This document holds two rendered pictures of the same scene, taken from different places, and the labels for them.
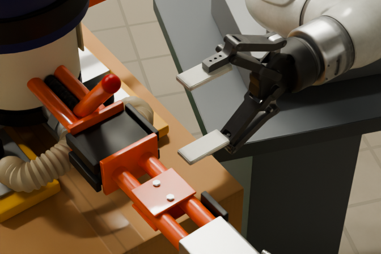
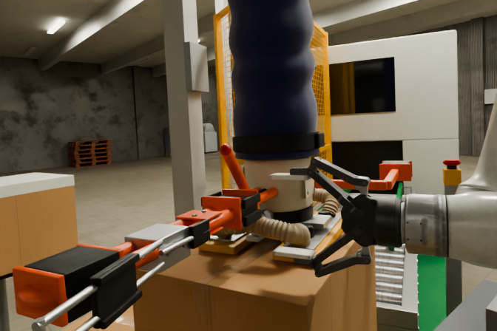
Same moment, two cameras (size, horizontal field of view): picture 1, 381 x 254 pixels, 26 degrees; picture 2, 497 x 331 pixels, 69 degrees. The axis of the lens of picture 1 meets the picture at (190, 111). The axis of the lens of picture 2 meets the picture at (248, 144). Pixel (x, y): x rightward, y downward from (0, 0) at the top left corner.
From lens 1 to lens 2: 93 cm
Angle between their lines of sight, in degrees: 69
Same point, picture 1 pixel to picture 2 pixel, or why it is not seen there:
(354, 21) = (462, 199)
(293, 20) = not seen: hidden behind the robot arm
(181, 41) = (471, 303)
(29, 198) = (216, 244)
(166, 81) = not seen: outside the picture
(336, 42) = (427, 206)
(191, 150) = (283, 249)
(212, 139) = (302, 251)
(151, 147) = (234, 205)
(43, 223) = (208, 259)
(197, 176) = (294, 286)
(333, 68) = (417, 230)
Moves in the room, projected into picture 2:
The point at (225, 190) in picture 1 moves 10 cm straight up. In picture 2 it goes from (293, 299) to (291, 240)
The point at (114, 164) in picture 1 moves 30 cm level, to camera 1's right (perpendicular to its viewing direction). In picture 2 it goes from (208, 202) to (299, 247)
